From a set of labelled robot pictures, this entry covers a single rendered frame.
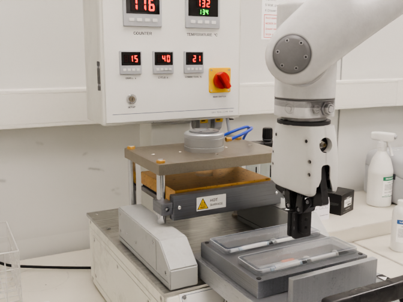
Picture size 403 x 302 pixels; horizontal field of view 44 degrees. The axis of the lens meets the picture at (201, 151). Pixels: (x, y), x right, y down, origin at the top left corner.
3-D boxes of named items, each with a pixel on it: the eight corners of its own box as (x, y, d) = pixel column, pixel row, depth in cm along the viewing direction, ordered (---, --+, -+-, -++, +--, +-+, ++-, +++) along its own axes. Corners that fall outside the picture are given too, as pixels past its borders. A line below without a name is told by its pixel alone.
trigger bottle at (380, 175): (361, 204, 170) (366, 132, 165) (372, 199, 176) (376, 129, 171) (387, 209, 164) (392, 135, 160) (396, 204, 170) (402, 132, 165)
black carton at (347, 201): (324, 212, 162) (324, 191, 160) (336, 206, 168) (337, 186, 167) (340, 216, 158) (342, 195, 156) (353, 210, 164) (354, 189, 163)
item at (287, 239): (226, 263, 76) (226, 250, 75) (208, 251, 81) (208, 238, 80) (321, 242, 84) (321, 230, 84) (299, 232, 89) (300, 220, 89)
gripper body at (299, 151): (349, 115, 68) (345, 195, 70) (301, 108, 77) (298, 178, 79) (306, 118, 64) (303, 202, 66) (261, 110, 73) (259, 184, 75)
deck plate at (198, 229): (86, 216, 117) (86, 211, 117) (215, 196, 133) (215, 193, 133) (164, 298, 77) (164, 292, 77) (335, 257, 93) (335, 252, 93)
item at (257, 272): (257, 286, 68) (258, 271, 68) (235, 271, 73) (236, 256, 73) (357, 260, 77) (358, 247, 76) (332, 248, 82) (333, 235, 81)
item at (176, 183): (141, 190, 103) (140, 145, 102) (232, 178, 113) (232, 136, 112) (176, 213, 88) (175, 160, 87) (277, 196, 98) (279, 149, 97)
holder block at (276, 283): (200, 256, 82) (200, 241, 81) (298, 236, 91) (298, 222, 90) (257, 299, 67) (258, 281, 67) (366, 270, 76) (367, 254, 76)
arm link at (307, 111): (350, 99, 68) (349, 121, 69) (307, 94, 76) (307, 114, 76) (302, 102, 64) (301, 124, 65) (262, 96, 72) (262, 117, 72)
